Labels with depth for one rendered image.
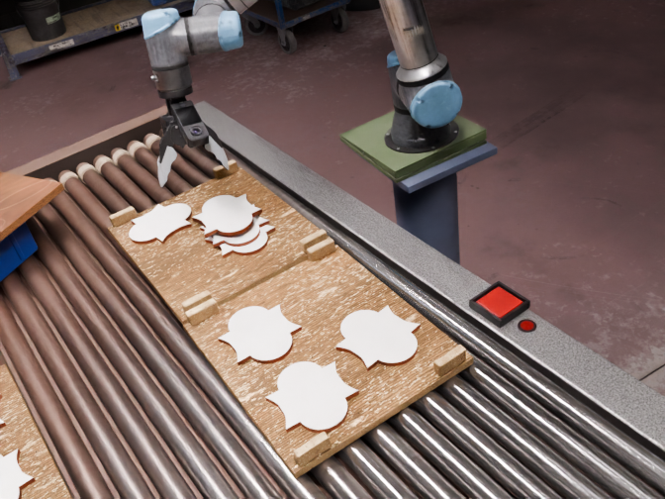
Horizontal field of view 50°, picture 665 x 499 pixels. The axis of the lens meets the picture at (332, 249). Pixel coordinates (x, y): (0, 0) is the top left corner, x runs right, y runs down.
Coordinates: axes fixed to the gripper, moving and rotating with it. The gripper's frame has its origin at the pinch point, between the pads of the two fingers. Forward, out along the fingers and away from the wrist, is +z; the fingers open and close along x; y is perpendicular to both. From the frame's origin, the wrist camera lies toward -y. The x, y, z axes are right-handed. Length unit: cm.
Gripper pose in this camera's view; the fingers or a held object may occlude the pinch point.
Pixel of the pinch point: (196, 180)
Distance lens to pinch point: 159.2
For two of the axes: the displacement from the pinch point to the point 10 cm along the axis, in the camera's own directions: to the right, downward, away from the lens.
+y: -4.3, -3.6, 8.2
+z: 1.1, 8.9, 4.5
